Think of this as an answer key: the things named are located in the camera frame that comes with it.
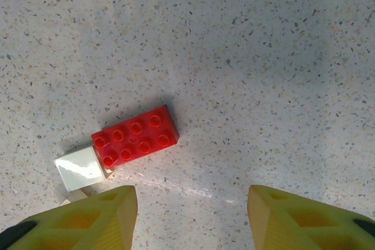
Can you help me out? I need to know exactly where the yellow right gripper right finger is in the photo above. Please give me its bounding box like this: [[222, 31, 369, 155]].
[[247, 184, 375, 250]]

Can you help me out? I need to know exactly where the white two-by-two lego brick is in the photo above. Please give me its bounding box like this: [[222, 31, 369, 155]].
[[53, 146, 115, 193]]

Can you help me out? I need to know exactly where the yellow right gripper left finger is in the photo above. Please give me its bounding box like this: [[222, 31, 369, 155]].
[[7, 184, 139, 250]]

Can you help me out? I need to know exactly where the red two-by-four lego brick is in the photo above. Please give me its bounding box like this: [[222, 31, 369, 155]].
[[90, 104, 180, 172]]

